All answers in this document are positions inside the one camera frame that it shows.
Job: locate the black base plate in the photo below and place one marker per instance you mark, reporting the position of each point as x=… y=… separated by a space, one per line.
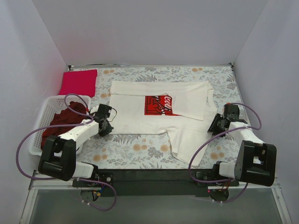
x=157 y=182

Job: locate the aluminium frame rail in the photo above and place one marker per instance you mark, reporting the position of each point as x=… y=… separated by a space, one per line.
x=53 y=184

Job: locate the dark red t shirt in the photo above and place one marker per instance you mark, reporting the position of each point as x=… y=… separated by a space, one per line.
x=65 y=117

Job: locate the white plastic basket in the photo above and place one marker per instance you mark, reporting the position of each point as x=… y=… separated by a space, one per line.
x=51 y=106

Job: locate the white t shirt red print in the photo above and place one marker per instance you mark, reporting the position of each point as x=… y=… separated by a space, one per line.
x=182 y=110

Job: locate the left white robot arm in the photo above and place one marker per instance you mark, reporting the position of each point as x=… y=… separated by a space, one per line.
x=58 y=159

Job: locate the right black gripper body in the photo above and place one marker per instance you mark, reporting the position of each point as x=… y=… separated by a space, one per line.
x=216 y=124

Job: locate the folded pink t shirt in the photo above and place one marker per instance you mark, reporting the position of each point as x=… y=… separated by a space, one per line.
x=79 y=82

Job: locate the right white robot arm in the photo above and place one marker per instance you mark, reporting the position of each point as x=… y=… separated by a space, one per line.
x=256 y=160

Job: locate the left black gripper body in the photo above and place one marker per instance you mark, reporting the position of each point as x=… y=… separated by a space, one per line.
x=106 y=128

